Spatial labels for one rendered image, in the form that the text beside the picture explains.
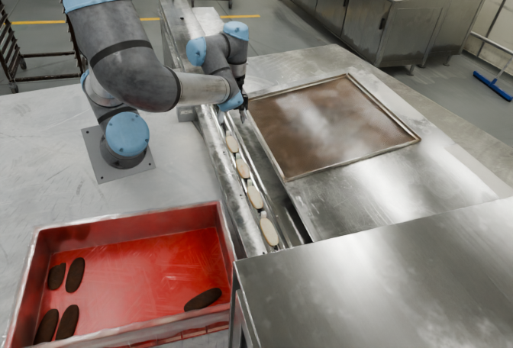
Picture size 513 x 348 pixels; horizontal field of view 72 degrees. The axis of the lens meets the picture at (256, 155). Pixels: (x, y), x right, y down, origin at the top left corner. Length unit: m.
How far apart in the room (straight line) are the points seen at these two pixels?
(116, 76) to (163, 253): 0.53
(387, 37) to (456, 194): 2.84
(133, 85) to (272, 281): 0.42
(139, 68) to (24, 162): 0.85
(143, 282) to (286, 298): 0.63
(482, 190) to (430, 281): 0.78
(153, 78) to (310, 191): 0.62
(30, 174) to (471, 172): 1.40
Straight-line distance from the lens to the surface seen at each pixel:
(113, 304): 0.97
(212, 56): 1.03
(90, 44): 0.70
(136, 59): 0.66
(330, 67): 2.08
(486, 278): 0.50
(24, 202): 1.28
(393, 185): 1.15
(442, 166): 1.25
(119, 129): 1.05
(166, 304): 0.94
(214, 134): 1.34
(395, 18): 3.83
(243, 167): 1.20
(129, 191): 1.21
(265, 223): 1.03
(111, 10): 0.70
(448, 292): 0.47
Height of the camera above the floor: 1.65
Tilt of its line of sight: 39 degrees down
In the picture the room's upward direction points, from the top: 5 degrees clockwise
